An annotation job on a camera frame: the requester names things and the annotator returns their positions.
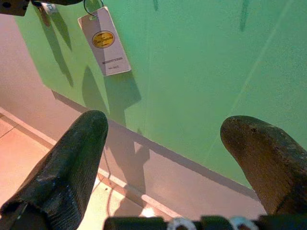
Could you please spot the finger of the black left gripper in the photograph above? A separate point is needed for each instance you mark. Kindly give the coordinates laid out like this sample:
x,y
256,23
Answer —
x,y
60,2

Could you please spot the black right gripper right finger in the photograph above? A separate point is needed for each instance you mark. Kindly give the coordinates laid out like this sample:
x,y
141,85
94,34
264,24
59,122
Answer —
x,y
271,167

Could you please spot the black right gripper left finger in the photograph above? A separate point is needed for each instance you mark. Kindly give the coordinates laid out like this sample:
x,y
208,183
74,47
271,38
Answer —
x,y
60,182

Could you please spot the silver key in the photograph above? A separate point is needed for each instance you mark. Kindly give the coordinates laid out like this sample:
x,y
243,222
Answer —
x,y
49,8

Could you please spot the white key tag yellow logo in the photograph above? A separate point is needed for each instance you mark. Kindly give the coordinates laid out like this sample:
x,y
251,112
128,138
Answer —
x,y
108,48

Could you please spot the green wall sheet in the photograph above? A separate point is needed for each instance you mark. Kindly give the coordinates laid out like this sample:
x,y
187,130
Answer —
x,y
192,83

